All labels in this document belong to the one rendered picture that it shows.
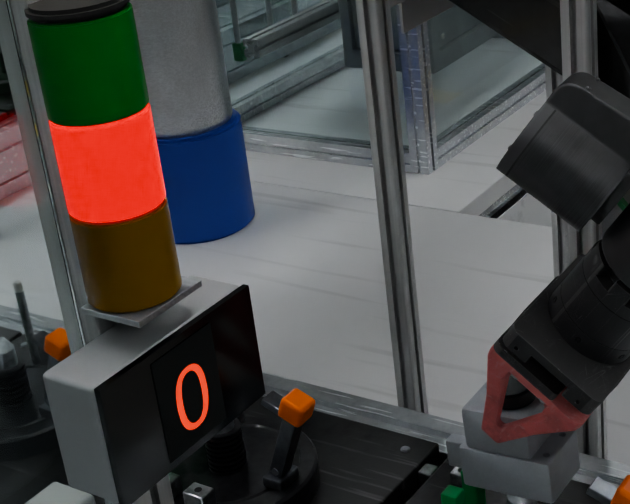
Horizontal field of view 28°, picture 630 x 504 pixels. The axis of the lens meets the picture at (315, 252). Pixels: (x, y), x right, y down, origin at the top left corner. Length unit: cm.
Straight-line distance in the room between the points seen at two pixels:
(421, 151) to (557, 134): 116
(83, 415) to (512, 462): 29
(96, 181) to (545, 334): 27
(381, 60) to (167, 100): 69
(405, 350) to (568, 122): 45
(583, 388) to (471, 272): 83
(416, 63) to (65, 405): 121
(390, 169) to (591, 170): 36
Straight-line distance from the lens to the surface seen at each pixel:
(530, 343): 71
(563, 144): 68
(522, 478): 81
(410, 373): 110
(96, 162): 61
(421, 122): 181
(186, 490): 95
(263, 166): 195
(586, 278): 71
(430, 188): 179
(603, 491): 81
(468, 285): 151
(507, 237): 162
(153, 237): 63
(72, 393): 64
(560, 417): 74
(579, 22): 90
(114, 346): 66
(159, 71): 164
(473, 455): 82
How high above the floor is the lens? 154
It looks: 25 degrees down
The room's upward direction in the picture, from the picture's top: 7 degrees counter-clockwise
